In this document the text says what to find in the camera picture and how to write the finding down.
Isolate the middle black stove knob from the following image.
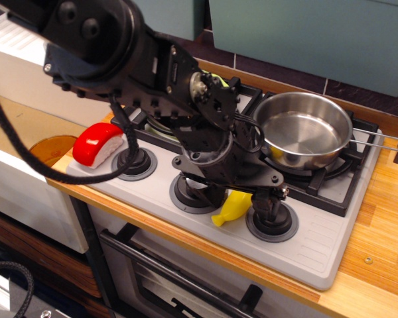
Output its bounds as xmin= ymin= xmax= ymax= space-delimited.
xmin=170 ymin=174 xmax=228 ymax=215

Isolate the red white toy sushi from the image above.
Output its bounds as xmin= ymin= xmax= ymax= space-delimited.
xmin=72 ymin=123 xmax=123 ymax=169

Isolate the teal cabinet box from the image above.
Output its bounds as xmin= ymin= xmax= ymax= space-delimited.
xmin=138 ymin=1 xmax=398 ymax=97

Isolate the yellow toy banana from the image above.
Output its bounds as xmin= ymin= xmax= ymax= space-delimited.
xmin=212 ymin=191 xmax=252 ymax=227

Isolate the black stove knob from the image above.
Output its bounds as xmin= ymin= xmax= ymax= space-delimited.
xmin=170 ymin=174 xmax=228 ymax=215
xmin=245 ymin=201 xmax=299 ymax=243
xmin=111 ymin=148 xmax=158 ymax=182

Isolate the right black burner grate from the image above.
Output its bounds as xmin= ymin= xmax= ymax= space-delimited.
xmin=251 ymin=91 xmax=380 ymax=217

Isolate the white toy sink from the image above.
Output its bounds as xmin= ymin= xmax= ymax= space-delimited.
xmin=0 ymin=14 xmax=109 ymax=253

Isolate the right black stove knob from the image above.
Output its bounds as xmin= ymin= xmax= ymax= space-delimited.
xmin=245 ymin=201 xmax=299 ymax=243

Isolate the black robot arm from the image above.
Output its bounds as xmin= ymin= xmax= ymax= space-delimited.
xmin=0 ymin=1 xmax=293 ymax=231

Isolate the light green plastic plate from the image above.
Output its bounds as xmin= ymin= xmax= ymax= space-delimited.
xmin=147 ymin=72 xmax=228 ymax=136

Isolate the stainless steel pan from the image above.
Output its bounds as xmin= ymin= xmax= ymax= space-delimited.
xmin=251 ymin=92 xmax=398 ymax=171

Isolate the orange plastic bowl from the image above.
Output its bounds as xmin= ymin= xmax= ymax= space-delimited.
xmin=29 ymin=135 xmax=77 ymax=167

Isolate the left black stove knob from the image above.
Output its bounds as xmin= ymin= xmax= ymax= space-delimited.
xmin=111 ymin=148 xmax=158 ymax=182

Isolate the grey toy stove top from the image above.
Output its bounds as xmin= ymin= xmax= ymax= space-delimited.
xmin=65 ymin=86 xmax=385 ymax=292

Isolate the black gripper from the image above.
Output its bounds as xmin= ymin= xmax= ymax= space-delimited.
xmin=171 ymin=132 xmax=289 ymax=223

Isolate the toy oven door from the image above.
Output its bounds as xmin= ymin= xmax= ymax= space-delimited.
xmin=96 ymin=224 xmax=323 ymax=317

